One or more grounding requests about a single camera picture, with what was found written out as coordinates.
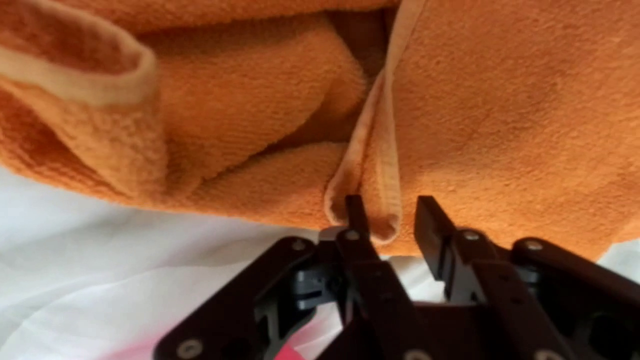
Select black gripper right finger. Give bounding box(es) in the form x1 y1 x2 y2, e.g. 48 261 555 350
413 197 640 360

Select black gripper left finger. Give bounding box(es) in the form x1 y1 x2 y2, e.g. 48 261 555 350
151 197 409 360

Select orange towel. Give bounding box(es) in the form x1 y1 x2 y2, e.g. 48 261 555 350
0 0 640 257

